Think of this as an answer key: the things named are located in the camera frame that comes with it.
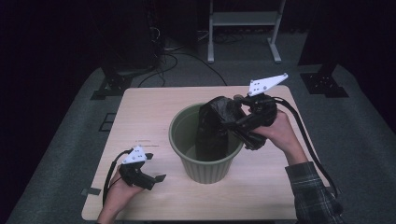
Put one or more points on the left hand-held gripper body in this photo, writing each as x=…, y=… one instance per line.
x=134, y=175

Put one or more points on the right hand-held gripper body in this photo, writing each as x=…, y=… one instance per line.
x=263, y=109

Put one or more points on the black garbage bag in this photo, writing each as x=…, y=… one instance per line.
x=211, y=130

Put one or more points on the green plastic trash bin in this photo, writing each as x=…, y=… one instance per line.
x=205, y=172

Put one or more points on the person's left hand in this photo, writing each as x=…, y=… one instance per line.
x=120, y=196

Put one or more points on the person's right hand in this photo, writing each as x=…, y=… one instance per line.
x=283, y=133

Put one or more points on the small grey round object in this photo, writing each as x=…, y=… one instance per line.
x=237, y=96

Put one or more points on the grey tape strip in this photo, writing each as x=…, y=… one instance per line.
x=90, y=191

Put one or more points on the white metal stand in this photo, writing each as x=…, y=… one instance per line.
x=244, y=18

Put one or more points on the black stand with base plate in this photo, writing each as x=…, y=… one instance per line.
x=113, y=84
x=323, y=82

